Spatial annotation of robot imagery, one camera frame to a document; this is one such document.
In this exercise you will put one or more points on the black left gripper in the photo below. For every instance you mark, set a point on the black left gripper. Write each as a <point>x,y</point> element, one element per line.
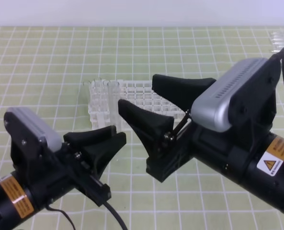
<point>79,164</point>

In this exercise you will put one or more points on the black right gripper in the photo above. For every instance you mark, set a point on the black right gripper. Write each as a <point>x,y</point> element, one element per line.
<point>169,151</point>

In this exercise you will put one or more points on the clear glass test tube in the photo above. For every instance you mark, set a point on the clear glass test tube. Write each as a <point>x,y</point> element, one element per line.
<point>113,97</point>

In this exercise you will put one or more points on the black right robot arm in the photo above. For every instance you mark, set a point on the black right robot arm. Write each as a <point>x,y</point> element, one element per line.
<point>256,155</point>

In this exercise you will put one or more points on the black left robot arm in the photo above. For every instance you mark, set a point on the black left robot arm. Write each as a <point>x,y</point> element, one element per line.
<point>16,204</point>

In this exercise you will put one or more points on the white plastic test tube rack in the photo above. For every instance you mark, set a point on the white plastic test tube rack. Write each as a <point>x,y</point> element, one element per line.
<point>137,92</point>

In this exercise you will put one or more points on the clear tube in rack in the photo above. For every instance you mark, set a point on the clear tube in rack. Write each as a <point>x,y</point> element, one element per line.
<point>98,95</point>
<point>106,89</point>

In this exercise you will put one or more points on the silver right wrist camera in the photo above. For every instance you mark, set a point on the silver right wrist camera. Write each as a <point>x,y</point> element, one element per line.
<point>238,95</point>

